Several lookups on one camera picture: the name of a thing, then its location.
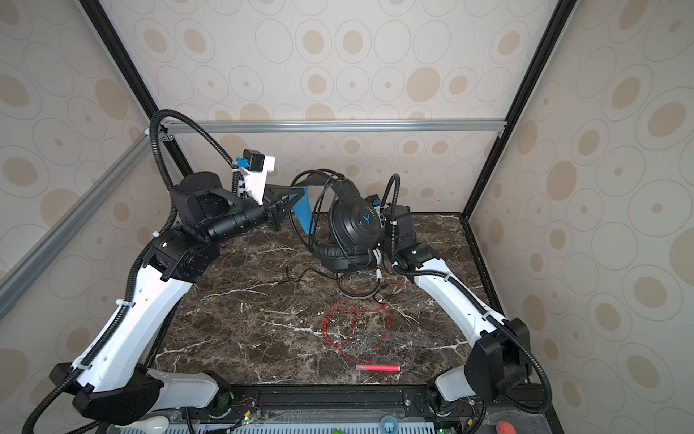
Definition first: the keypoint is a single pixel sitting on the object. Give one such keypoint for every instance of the white red headphones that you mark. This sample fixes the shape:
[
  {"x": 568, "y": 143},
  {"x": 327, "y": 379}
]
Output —
[{"x": 363, "y": 285}]

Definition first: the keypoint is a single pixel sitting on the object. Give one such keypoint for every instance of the blue round cap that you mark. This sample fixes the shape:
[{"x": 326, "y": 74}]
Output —
[{"x": 388, "y": 425}]

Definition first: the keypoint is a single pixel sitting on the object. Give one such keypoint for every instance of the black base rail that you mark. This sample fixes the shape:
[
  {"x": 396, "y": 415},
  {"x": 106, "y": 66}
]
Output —
[{"x": 346, "y": 409}]

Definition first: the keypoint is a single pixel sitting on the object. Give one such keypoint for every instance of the horizontal aluminium rail back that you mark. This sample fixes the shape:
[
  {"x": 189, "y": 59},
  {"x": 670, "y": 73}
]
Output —
[{"x": 344, "y": 125}]

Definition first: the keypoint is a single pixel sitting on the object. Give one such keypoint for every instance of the black frame post right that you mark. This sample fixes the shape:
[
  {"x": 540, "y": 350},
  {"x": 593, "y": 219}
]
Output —
[{"x": 548, "y": 41}]

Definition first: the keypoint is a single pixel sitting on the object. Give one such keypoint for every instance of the black blue headphones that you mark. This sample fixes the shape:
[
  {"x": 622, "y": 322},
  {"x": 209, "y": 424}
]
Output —
[{"x": 353, "y": 222}]

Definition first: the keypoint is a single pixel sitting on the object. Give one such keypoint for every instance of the aluminium rail left wall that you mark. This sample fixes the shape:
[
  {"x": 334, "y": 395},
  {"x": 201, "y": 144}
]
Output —
[{"x": 23, "y": 275}]

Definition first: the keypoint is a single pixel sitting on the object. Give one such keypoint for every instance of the pink marker pen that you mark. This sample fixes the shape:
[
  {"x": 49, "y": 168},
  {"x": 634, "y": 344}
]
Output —
[{"x": 379, "y": 368}]

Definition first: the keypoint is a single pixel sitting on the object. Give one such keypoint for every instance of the black frame post left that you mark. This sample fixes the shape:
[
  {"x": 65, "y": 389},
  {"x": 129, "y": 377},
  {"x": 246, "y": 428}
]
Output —
[{"x": 97, "y": 17}]

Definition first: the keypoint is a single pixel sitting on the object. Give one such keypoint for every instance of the white spoon-shaped tool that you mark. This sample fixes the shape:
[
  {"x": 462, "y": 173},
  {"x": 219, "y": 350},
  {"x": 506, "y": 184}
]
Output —
[{"x": 153, "y": 425}]

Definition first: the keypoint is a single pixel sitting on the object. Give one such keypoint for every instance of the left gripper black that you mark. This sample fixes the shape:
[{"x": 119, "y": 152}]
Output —
[{"x": 276, "y": 207}]

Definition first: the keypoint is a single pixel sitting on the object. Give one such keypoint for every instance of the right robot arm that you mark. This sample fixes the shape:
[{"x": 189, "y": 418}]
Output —
[{"x": 500, "y": 357}]

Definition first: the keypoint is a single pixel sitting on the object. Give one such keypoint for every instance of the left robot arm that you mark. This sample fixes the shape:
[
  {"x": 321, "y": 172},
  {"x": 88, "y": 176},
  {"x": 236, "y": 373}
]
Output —
[{"x": 108, "y": 382}]

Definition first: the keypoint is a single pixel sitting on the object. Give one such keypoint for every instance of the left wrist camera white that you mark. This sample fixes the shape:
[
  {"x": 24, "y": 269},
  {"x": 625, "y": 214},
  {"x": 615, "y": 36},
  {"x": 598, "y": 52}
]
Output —
[{"x": 255, "y": 168}]

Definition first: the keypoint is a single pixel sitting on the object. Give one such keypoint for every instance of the black frame post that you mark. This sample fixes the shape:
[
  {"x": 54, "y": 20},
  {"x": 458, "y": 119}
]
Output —
[
  {"x": 97, "y": 17},
  {"x": 548, "y": 41}
]

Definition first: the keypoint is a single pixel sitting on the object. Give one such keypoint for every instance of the red round object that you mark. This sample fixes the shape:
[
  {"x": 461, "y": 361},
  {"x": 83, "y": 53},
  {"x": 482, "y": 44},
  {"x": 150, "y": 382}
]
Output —
[{"x": 504, "y": 427}]

